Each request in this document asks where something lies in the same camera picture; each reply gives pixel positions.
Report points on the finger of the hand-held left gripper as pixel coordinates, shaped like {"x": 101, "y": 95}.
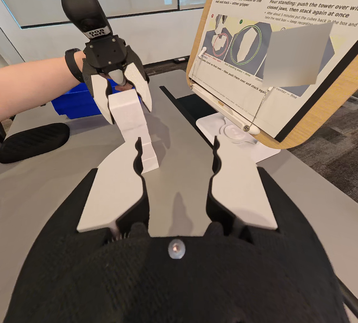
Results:
{"x": 99, "y": 91}
{"x": 139, "y": 82}

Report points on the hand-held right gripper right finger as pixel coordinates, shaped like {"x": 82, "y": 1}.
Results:
{"x": 243, "y": 189}

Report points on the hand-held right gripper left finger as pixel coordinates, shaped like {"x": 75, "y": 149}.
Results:
{"x": 112, "y": 189}

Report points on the white hard foam cube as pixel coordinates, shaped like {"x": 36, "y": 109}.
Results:
{"x": 151, "y": 165}
{"x": 137, "y": 133}
{"x": 124, "y": 105}
{"x": 147, "y": 149}

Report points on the person's left forearm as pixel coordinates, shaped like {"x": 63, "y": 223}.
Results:
{"x": 33, "y": 88}

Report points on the person's left hand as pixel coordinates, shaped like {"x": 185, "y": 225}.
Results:
{"x": 125, "y": 87}

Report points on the blue plastic bin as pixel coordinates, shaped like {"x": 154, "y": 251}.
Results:
{"x": 72, "y": 99}

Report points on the black wristband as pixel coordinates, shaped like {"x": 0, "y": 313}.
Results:
{"x": 72, "y": 64}

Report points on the small black floor device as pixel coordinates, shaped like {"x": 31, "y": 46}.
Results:
{"x": 181, "y": 59}

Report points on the wooden book stand white base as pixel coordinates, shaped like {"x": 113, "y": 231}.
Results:
{"x": 307, "y": 121}

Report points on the printed instruction sheet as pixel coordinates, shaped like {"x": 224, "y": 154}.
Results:
{"x": 237, "y": 7}

